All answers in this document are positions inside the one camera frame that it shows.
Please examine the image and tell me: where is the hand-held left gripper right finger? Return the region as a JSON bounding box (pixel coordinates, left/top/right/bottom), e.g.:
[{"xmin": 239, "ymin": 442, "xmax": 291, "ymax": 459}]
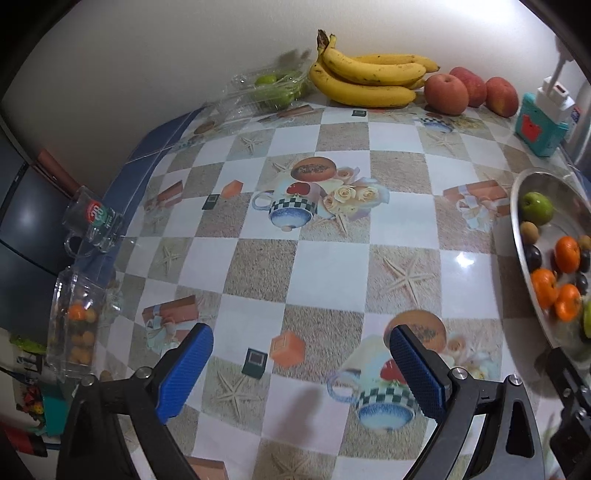
[{"xmin": 389, "ymin": 324, "xmax": 548, "ymax": 480}]

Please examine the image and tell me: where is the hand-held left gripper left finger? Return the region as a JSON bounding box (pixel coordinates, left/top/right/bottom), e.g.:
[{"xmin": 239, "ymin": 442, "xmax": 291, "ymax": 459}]
[{"xmin": 55, "ymin": 322, "xmax": 214, "ymax": 480}]

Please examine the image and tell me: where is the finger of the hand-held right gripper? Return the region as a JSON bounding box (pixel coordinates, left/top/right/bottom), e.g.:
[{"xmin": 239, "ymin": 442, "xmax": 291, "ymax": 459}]
[{"xmin": 547, "ymin": 347, "xmax": 585, "ymax": 407}]

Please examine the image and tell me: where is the orange tangerine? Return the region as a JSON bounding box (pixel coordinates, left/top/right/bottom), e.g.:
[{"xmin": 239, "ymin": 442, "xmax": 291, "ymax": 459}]
[
  {"xmin": 554, "ymin": 284, "xmax": 583, "ymax": 322},
  {"xmin": 531, "ymin": 268, "xmax": 558, "ymax": 309},
  {"xmin": 554, "ymin": 235, "xmax": 581, "ymax": 274}
]

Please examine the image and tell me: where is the large green mango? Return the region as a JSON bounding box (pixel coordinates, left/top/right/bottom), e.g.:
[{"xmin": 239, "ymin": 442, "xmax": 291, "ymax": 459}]
[{"xmin": 521, "ymin": 191, "xmax": 554, "ymax": 227}]

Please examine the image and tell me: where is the steel bowl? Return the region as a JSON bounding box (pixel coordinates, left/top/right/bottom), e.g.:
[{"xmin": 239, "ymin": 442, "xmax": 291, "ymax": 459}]
[{"xmin": 509, "ymin": 168, "xmax": 591, "ymax": 363}]

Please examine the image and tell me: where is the pile of small green fruits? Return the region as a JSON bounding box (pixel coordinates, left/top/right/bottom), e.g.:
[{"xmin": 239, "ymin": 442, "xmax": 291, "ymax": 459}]
[{"xmin": 254, "ymin": 69, "xmax": 310, "ymax": 109}]

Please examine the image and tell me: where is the pile of small kumquats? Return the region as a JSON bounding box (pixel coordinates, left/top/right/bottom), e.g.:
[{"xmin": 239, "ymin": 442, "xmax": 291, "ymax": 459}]
[{"xmin": 67, "ymin": 300, "xmax": 99, "ymax": 365}]

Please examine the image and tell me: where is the teal plastic object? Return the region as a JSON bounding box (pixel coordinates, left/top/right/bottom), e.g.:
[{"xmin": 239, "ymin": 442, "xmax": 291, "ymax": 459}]
[{"xmin": 39, "ymin": 392, "xmax": 65, "ymax": 437}]

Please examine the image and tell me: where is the clear plastic container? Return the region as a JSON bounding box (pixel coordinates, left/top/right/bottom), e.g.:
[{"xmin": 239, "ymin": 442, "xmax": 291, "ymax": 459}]
[{"xmin": 46, "ymin": 270, "xmax": 123, "ymax": 377}]

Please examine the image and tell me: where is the green plastic object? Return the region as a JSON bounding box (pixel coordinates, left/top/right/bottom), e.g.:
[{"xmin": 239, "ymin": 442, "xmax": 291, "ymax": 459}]
[{"xmin": 9, "ymin": 335, "xmax": 47, "ymax": 354}]

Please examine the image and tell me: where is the glass mug with round label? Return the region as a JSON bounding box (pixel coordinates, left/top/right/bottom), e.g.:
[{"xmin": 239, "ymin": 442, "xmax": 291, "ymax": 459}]
[{"xmin": 62, "ymin": 185, "xmax": 125, "ymax": 258}]

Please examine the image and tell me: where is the dark cabinet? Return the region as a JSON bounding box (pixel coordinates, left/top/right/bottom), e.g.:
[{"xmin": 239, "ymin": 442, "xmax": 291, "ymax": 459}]
[{"xmin": 0, "ymin": 120, "xmax": 75, "ymax": 333}]

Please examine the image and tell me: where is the steel kettle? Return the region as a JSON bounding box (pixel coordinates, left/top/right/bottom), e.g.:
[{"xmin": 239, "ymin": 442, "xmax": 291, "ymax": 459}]
[{"xmin": 561, "ymin": 80, "xmax": 591, "ymax": 171}]

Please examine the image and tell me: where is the brown wooden rod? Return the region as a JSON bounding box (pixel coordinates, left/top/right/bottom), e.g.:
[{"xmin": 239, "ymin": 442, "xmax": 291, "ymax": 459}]
[{"xmin": 37, "ymin": 150, "xmax": 79, "ymax": 195}]

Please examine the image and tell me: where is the teal box with crab print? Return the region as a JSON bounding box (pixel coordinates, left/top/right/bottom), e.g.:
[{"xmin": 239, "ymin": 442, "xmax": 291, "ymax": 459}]
[{"xmin": 515, "ymin": 93, "xmax": 571, "ymax": 158}]

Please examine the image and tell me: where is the white charger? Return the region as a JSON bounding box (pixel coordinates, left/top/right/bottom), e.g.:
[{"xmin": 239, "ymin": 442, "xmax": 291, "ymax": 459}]
[{"xmin": 534, "ymin": 78, "xmax": 575, "ymax": 125}]

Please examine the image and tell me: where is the red apple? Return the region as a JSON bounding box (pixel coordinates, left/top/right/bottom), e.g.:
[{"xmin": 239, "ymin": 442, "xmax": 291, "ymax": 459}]
[
  {"xmin": 485, "ymin": 76, "xmax": 520, "ymax": 117},
  {"xmin": 424, "ymin": 73, "xmax": 469, "ymax": 116},
  {"xmin": 449, "ymin": 67, "xmax": 488, "ymax": 108}
]

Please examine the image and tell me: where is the clear plastic clamshell box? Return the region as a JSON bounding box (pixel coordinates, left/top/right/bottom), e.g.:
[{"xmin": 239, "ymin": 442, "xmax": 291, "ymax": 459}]
[{"xmin": 210, "ymin": 46, "xmax": 315, "ymax": 116}]

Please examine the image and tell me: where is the bunch of yellow bananas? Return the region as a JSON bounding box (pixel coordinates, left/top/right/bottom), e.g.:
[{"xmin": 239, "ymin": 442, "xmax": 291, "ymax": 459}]
[{"xmin": 308, "ymin": 29, "xmax": 440, "ymax": 108}]

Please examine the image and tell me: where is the white cable plug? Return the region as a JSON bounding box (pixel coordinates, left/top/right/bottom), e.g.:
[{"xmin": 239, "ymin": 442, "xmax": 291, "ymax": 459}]
[{"xmin": 551, "ymin": 37, "xmax": 575, "ymax": 86}]

